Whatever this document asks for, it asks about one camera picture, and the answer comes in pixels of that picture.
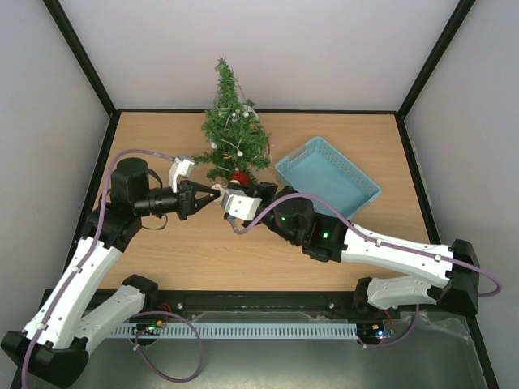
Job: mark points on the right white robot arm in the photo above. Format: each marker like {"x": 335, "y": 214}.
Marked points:
{"x": 430, "y": 274}

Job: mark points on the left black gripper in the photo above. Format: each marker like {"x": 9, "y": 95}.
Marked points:
{"x": 187, "y": 196}

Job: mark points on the small green christmas tree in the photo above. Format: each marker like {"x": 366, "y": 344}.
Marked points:
{"x": 232, "y": 121}

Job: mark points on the wooden heart ornament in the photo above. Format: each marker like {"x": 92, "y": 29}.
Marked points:
{"x": 222, "y": 193}

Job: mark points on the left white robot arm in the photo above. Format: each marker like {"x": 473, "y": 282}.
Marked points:
{"x": 56, "y": 344}

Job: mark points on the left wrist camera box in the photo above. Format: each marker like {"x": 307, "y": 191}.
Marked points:
{"x": 181, "y": 167}

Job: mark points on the red ball ornament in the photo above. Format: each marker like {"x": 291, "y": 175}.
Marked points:
{"x": 241, "y": 178}

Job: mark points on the white cable duct rail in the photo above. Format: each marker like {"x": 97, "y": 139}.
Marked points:
{"x": 242, "y": 331}

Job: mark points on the light blue plastic basket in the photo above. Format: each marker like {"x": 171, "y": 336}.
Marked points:
{"x": 318, "y": 168}

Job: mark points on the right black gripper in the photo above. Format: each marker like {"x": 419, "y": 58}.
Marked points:
{"x": 257, "y": 193}

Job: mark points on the black frame rail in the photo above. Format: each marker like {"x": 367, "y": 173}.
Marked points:
{"x": 348, "y": 305}

